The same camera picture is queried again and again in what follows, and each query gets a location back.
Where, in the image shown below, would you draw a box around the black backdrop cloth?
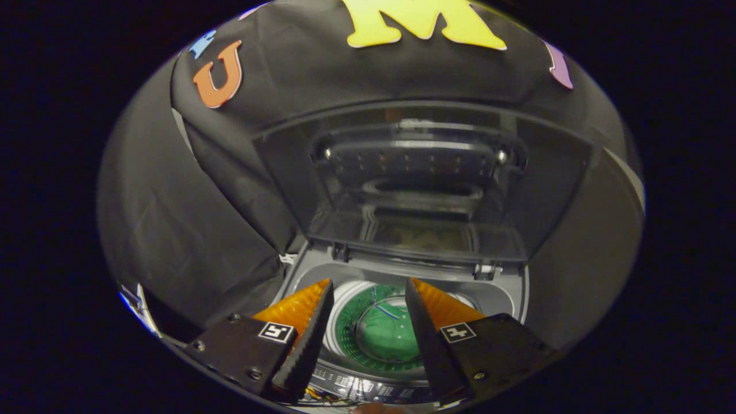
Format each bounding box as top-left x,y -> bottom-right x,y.
97,0 -> 642,340

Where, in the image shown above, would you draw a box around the dark washing machine lid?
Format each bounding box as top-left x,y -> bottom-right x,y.
251,101 -> 596,266

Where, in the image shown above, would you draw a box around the thin black cables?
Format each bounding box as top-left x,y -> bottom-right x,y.
304,386 -> 360,405

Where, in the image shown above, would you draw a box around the white and blue plastic item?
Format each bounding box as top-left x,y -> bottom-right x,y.
117,281 -> 163,339

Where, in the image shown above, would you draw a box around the green polo shirt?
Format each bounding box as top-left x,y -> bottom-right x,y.
336,284 -> 462,372

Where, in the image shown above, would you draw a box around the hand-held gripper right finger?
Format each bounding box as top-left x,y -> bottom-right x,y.
405,277 -> 556,407

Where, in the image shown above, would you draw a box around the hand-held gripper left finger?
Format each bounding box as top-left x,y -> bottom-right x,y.
183,278 -> 335,403

